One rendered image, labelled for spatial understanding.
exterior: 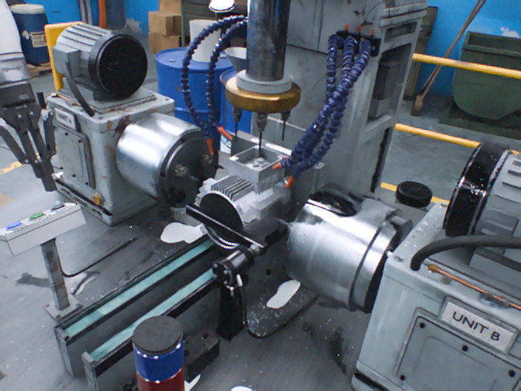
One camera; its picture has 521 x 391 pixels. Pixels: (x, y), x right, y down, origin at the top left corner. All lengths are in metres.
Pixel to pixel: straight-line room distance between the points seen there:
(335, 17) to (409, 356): 0.77
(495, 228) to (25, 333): 1.02
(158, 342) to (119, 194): 0.92
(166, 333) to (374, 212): 0.52
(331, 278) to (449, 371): 0.27
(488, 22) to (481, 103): 1.27
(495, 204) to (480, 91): 4.25
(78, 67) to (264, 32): 0.65
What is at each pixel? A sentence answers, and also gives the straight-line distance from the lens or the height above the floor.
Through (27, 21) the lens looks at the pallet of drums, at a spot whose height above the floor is 0.61.
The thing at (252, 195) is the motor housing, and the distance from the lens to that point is 1.07.
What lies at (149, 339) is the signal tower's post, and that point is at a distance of 0.55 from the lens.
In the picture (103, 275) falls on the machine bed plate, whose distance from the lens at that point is 1.29.
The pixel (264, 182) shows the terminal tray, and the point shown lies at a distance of 1.09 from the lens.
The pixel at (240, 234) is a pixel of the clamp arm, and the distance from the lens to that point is 1.02.
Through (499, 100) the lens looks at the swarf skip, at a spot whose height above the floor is 0.37.
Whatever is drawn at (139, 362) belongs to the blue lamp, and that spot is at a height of 1.19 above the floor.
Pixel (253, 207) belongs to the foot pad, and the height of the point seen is 1.07.
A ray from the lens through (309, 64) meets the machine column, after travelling 1.19.
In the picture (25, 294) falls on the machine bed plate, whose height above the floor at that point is 0.80.
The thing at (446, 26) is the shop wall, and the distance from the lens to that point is 5.99.
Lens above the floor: 1.64
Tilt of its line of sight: 31 degrees down
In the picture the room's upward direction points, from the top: 5 degrees clockwise
